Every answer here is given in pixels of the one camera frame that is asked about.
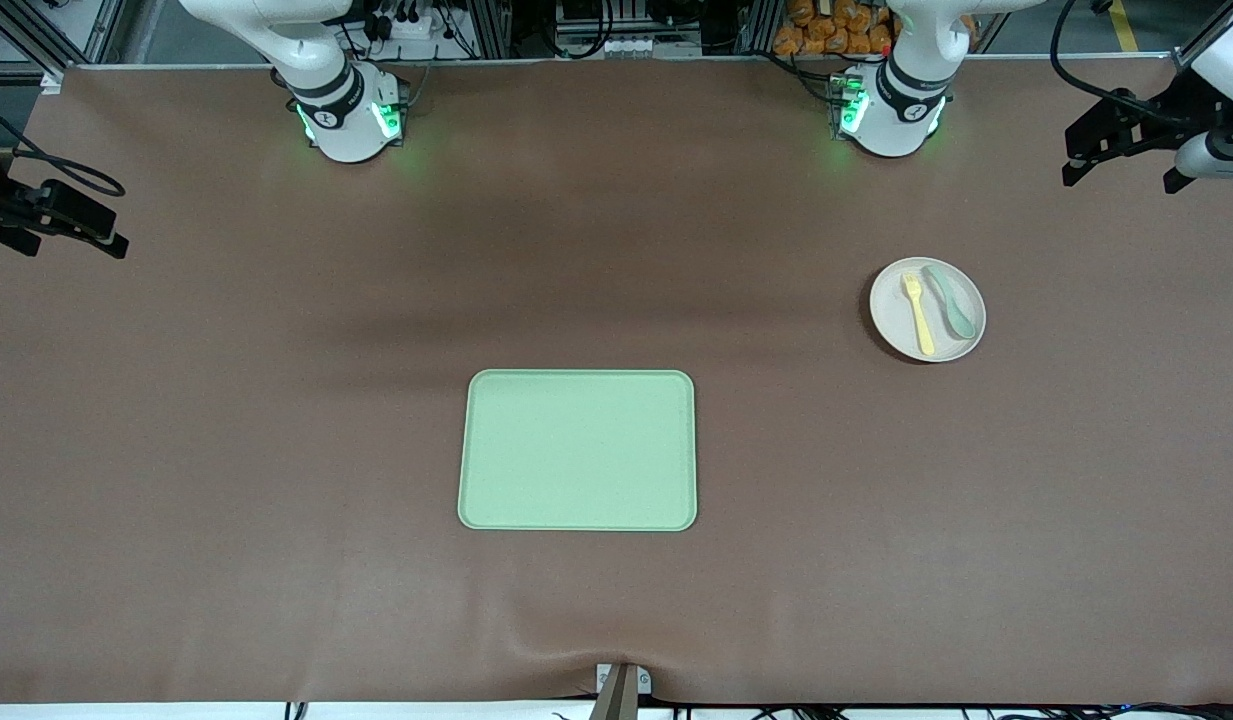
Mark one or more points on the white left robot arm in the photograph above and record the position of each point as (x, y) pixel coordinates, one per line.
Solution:
(896, 110)

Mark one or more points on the aluminium frame profile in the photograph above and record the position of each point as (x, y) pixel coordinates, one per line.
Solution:
(36, 30)

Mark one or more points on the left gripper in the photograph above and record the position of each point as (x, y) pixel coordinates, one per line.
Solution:
(1179, 111)

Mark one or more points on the brown table cover mat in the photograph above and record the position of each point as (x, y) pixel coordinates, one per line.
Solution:
(276, 450)

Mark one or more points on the white socket bar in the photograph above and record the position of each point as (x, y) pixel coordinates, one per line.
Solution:
(606, 46)

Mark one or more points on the teal plastic spoon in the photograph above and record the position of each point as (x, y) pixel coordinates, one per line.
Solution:
(951, 300)

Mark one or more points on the orange packaged items pile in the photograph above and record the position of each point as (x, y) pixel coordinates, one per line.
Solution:
(826, 25)

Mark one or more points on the beige round plate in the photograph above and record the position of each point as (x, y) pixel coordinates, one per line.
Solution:
(891, 310)

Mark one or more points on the white power strip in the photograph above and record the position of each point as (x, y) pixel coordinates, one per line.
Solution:
(406, 27)

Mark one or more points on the light green rectangular tray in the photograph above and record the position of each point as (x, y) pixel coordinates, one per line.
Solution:
(576, 450)

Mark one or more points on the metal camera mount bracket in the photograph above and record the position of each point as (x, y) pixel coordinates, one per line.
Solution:
(621, 690)

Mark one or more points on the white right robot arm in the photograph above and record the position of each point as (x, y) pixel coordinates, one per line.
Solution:
(341, 120)

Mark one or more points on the yellow plastic fork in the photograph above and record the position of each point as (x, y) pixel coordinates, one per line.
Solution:
(920, 320)

